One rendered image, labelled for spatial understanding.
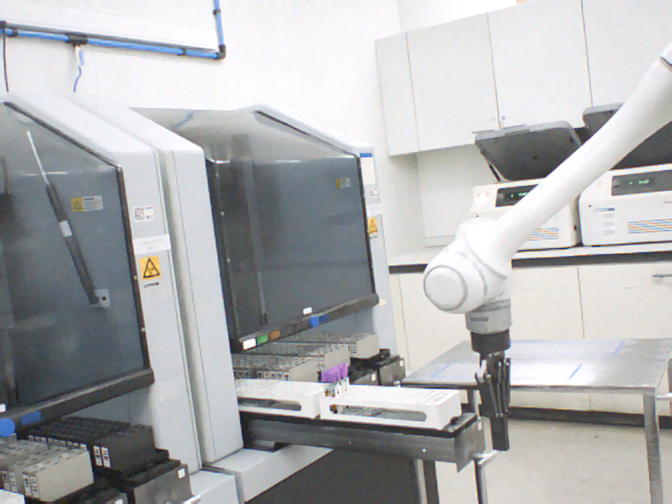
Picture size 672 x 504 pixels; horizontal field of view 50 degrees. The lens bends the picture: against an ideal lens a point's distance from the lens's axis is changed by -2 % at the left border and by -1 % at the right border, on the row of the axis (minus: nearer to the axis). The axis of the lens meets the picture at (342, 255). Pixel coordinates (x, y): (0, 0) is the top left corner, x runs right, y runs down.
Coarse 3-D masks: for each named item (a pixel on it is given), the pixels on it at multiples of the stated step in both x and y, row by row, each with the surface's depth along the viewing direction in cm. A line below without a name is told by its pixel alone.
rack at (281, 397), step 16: (240, 384) 181; (256, 384) 178; (272, 384) 177; (288, 384) 174; (304, 384) 173; (320, 384) 171; (240, 400) 179; (256, 400) 178; (272, 400) 178; (288, 400) 165; (304, 400) 162
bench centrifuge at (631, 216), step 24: (600, 120) 365; (648, 144) 371; (624, 168) 389; (648, 168) 342; (600, 192) 351; (624, 192) 344; (648, 192) 337; (600, 216) 350; (624, 216) 344; (648, 216) 338; (600, 240) 352; (624, 240) 345; (648, 240) 340
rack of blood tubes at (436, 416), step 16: (320, 400) 159; (336, 400) 157; (352, 400) 155; (368, 400) 152; (384, 400) 152; (400, 400) 150; (416, 400) 148; (432, 400) 147; (448, 400) 147; (320, 416) 160; (336, 416) 158; (352, 416) 155; (368, 416) 154; (384, 416) 159; (400, 416) 158; (416, 416) 156; (432, 416) 144; (448, 416) 146
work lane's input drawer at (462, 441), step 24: (264, 432) 168; (288, 432) 164; (312, 432) 160; (336, 432) 156; (360, 432) 152; (384, 432) 149; (408, 432) 147; (432, 432) 144; (456, 432) 142; (480, 432) 150; (408, 456) 146; (432, 456) 143; (456, 456) 140; (480, 456) 144
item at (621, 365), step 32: (448, 352) 207; (512, 352) 198; (544, 352) 193; (576, 352) 189; (608, 352) 185; (640, 352) 181; (416, 384) 180; (448, 384) 176; (512, 384) 168; (544, 384) 164; (576, 384) 161; (608, 384) 157; (640, 384) 154; (416, 480) 184; (480, 480) 221
